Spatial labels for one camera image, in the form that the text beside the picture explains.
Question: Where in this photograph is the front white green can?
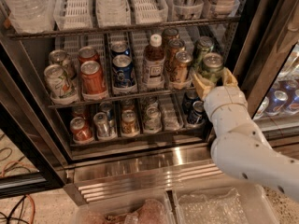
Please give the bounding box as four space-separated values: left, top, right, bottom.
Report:
44 64 75 99

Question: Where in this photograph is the rear orange can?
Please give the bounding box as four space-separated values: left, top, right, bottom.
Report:
78 46 100 64

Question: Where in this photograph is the orange can bottom shelf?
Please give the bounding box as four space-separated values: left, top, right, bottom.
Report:
70 117 93 141

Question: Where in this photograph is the front blue can bottom shelf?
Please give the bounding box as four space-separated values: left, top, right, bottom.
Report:
187 101 205 124

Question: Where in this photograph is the blue can behind right door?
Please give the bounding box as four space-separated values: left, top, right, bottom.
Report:
265 90 288 116

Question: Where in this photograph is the front gold can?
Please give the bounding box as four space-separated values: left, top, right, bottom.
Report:
170 50 192 83

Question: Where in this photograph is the water bottle pack top shelf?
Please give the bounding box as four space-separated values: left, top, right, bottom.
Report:
4 0 56 34

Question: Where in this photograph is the clear plastic bin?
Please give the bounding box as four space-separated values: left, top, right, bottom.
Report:
70 189 176 224
172 181 279 224

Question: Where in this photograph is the silver can bottom shelf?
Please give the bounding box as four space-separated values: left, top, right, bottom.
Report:
93 112 110 137

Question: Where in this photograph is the clear plastic bin left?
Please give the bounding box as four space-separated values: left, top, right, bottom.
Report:
70 189 176 224

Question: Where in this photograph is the rear blue can middle shelf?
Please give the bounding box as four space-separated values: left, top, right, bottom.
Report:
111 41 130 58

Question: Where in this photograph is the black cable on floor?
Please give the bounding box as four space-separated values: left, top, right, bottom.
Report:
0 194 31 224

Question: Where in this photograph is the rear gold can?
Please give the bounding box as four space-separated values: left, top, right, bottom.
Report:
162 28 179 47

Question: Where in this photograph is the middle gold can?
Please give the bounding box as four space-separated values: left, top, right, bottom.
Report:
165 38 186 72

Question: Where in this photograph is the white can bottom shelf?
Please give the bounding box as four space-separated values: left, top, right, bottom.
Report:
144 106 162 132

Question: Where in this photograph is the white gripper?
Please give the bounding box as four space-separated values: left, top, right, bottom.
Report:
192 67 249 132

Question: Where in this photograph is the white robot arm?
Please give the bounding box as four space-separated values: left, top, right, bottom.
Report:
192 68 299 202

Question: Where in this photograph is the right fridge door frame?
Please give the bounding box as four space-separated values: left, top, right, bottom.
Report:
232 0 299 147

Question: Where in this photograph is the orange cable on floor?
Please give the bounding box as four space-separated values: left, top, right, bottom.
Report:
0 161 36 224

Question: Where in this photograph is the clear plastic bin right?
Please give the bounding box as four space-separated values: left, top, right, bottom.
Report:
172 181 279 224

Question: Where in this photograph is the front blue can middle shelf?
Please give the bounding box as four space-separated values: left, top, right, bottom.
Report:
112 55 135 88

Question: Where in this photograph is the left glass fridge door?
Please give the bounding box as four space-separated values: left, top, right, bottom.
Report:
0 41 66 198

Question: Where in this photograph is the front orange can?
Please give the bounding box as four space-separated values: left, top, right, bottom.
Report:
80 61 107 94

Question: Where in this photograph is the steel fridge base grille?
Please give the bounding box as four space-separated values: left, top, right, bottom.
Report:
64 144 221 205

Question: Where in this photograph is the brown tea bottle white cap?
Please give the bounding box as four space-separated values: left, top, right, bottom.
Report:
142 34 165 84

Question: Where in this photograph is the gold can bottom shelf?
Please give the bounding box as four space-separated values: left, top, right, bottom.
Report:
121 110 138 134

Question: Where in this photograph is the rear silver can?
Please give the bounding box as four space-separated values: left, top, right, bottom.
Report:
49 49 77 79

